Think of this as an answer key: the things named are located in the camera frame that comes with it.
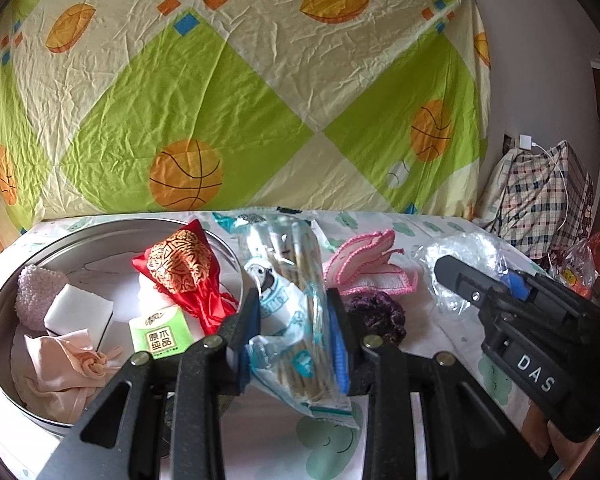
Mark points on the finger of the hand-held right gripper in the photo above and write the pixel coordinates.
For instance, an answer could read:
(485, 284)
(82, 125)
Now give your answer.
(465, 280)
(517, 285)

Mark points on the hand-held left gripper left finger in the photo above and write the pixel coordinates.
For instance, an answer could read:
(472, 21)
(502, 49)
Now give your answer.
(242, 320)

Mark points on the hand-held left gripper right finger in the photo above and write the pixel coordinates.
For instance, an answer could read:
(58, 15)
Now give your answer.
(337, 350)

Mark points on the clear plastic bag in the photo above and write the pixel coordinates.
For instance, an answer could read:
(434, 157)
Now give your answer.
(460, 247)

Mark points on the clear packet of bamboo sticks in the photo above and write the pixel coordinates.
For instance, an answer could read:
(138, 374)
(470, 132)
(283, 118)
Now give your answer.
(285, 280)

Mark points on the round metal tin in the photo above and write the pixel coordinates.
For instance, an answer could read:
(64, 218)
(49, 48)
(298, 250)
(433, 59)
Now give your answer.
(105, 237)

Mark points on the pink fluffy cloth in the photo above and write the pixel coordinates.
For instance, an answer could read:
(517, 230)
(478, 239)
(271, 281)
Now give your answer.
(35, 295)

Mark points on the person's right hand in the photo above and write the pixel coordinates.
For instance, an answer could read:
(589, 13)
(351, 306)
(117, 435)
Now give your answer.
(535, 425)

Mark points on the purple scrunchie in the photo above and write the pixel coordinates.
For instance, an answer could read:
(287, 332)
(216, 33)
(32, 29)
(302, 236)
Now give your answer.
(375, 310)

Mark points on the orange plastic bag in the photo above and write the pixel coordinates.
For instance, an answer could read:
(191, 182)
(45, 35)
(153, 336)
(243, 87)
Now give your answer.
(580, 265)

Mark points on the white cloth with pink trim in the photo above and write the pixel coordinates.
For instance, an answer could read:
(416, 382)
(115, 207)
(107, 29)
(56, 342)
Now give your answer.
(375, 280)

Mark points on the red and gold brocade pouch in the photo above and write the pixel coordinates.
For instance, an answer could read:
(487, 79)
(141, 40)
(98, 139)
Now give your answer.
(180, 265)

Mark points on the green tissue packet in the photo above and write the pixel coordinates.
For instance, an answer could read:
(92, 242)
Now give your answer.
(160, 335)

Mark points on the plaid fabric bag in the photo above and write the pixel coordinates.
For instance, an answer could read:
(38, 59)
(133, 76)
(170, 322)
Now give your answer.
(530, 195)

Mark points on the white charger plug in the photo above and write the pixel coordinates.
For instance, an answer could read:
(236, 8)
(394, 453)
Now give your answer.
(526, 142)

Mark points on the white sponge block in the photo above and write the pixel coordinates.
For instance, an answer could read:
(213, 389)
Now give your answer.
(77, 310)

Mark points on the peach satin pouch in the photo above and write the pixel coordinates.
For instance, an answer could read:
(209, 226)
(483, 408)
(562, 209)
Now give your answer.
(55, 370)

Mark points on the basketball printed green sheet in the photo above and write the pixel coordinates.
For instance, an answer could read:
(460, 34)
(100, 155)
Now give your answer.
(230, 85)

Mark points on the wall socket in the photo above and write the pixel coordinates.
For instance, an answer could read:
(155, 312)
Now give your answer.
(509, 143)

